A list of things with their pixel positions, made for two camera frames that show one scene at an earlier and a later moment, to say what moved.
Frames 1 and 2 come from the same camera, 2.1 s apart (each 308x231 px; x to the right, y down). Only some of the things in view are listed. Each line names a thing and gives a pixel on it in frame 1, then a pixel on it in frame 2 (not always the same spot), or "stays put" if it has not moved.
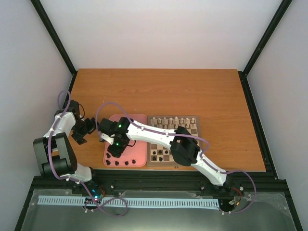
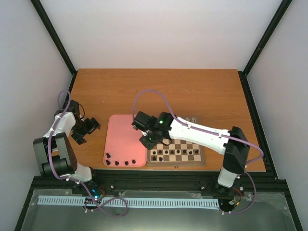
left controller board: [98, 193] stays put
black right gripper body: [120, 147] → [151, 143]
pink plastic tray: [135, 156] stays put
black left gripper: [78, 137] stays put
